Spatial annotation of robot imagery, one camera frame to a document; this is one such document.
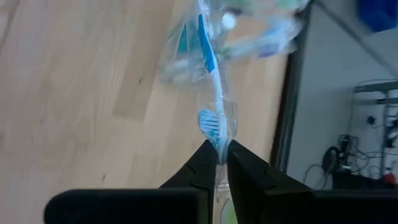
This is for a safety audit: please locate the purple toothbrush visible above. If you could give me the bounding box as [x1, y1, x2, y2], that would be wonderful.
[229, 40, 282, 60]

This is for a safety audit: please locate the blue toothbrush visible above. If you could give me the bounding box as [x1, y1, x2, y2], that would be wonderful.
[194, 12, 239, 224]

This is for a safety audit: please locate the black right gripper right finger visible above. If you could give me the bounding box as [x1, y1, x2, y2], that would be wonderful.
[227, 139, 398, 224]

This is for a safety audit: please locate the clear acrylic organizer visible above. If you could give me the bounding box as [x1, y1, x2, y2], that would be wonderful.
[157, 0, 312, 86]

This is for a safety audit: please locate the blue plastic bin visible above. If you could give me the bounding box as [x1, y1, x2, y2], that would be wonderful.
[356, 0, 398, 33]

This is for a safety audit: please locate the black aluminium table frame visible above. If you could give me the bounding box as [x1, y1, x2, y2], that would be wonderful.
[269, 2, 313, 174]

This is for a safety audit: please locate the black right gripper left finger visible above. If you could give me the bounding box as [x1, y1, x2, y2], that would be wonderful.
[43, 139, 217, 224]

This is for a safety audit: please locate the black floor cable bundle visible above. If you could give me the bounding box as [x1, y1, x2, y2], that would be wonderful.
[303, 133, 386, 187]

